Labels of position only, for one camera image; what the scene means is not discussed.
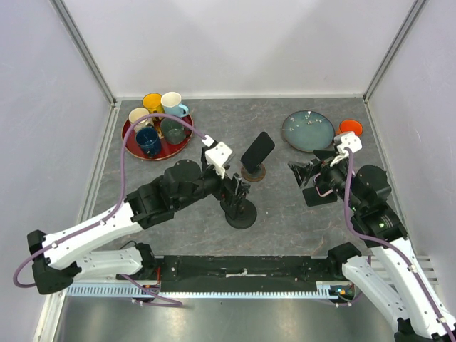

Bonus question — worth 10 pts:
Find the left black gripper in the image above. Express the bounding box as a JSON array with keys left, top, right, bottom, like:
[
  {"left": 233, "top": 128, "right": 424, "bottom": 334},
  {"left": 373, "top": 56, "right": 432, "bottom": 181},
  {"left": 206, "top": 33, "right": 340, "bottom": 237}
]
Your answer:
[{"left": 175, "top": 147, "right": 251, "bottom": 212}]

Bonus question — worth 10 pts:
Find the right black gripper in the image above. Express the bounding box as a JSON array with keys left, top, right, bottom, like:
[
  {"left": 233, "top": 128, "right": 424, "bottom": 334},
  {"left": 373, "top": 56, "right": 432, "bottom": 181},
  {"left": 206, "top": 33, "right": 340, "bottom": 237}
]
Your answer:
[{"left": 287, "top": 148, "right": 363, "bottom": 212}]

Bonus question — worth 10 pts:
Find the black round base phone stand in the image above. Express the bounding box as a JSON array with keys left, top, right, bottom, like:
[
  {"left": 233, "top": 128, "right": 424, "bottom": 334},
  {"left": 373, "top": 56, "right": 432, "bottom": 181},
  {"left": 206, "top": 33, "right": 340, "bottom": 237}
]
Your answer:
[{"left": 225, "top": 199, "right": 257, "bottom": 230}]

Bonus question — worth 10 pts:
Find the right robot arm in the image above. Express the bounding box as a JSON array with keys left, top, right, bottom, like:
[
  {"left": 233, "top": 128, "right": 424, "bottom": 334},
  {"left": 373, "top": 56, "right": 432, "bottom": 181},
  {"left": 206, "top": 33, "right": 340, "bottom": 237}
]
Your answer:
[{"left": 288, "top": 150, "right": 455, "bottom": 341}]

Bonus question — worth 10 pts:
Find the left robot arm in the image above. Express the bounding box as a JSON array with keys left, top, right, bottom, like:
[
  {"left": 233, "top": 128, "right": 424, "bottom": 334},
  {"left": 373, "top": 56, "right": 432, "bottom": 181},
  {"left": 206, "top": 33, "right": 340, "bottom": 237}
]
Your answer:
[{"left": 27, "top": 160, "right": 257, "bottom": 294}]

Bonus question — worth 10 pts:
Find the pink cased phone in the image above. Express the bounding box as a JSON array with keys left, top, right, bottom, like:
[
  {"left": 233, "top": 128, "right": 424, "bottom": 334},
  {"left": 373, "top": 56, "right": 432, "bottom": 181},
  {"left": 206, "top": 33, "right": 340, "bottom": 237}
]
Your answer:
[{"left": 315, "top": 185, "right": 337, "bottom": 197}]

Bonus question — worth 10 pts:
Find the black phone on wooden stand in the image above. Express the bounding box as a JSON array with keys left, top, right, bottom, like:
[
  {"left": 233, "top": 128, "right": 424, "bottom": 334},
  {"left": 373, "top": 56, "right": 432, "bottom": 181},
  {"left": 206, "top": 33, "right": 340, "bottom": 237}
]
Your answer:
[{"left": 241, "top": 131, "right": 275, "bottom": 173}]

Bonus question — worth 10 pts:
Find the blue ceramic plate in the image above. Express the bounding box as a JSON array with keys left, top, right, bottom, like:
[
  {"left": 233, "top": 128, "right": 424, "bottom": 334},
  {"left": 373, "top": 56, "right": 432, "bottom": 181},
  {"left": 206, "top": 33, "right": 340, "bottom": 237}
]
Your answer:
[{"left": 281, "top": 110, "right": 335, "bottom": 152}]

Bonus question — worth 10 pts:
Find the orange mug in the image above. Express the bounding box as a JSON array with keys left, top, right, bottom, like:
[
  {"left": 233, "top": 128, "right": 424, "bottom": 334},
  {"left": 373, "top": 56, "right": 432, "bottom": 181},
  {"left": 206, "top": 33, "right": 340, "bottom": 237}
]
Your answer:
[{"left": 336, "top": 119, "right": 363, "bottom": 136}]

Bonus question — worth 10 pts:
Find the red round tray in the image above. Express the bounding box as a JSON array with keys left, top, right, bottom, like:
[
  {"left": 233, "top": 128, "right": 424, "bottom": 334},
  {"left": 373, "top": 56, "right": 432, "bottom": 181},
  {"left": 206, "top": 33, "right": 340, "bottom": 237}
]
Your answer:
[{"left": 122, "top": 108, "right": 193, "bottom": 160}]

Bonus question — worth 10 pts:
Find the grey green mug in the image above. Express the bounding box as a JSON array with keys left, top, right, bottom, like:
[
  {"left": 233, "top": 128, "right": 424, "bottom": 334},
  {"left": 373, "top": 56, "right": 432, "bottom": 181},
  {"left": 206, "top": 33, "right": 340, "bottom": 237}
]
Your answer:
[{"left": 160, "top": 118, "right": 192, "bottom": 145}]

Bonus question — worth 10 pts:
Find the dark blue mug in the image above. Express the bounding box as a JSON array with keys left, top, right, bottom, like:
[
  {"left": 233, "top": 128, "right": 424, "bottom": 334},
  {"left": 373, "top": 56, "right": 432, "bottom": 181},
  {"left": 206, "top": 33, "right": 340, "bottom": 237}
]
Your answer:
[{"left": 135, "top": 127, "right": 162, "bottom": 157}]

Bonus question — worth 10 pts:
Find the light blue mug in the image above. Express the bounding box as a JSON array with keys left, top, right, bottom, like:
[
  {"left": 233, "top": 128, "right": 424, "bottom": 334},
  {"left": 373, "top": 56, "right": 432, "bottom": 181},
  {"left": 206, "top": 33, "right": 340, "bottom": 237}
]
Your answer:
[{"left": 161, "top": 92, "right": 190, "bottom": 118}]

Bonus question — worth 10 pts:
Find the yellow mug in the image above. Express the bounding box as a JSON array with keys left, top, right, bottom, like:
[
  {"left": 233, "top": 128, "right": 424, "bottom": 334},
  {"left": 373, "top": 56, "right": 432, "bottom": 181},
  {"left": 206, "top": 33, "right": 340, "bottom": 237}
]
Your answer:
[{"left": 142, "top": 93, "right": 165, "bottom": 113}]

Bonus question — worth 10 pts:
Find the cream white mug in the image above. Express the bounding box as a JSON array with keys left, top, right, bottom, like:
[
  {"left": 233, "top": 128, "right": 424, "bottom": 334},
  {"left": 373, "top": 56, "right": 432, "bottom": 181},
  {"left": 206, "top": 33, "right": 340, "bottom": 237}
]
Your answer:
[{"left": 128, "top": 108, "right": 154, "bottom": 132}]

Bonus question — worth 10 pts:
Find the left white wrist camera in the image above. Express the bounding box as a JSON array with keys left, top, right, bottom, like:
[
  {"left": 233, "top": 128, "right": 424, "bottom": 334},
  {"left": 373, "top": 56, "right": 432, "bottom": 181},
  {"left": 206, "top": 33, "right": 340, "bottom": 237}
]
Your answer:
[{"left": 202, "top": 135, "right": 234, "bottom": 179}]

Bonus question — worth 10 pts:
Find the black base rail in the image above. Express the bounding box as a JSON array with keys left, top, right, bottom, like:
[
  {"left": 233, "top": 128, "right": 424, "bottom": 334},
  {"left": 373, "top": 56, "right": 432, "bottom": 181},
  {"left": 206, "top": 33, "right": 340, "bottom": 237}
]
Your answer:
[{"left": 156, "top": 255, "right": 344, "bottom": 293}]

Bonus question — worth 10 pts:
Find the white cable duct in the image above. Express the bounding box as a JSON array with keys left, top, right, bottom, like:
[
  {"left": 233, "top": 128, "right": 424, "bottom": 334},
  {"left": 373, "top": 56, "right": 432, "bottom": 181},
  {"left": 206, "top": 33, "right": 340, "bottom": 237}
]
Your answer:
[{"left": 66, "top": 282, "right": 339, "bottom": 300}]

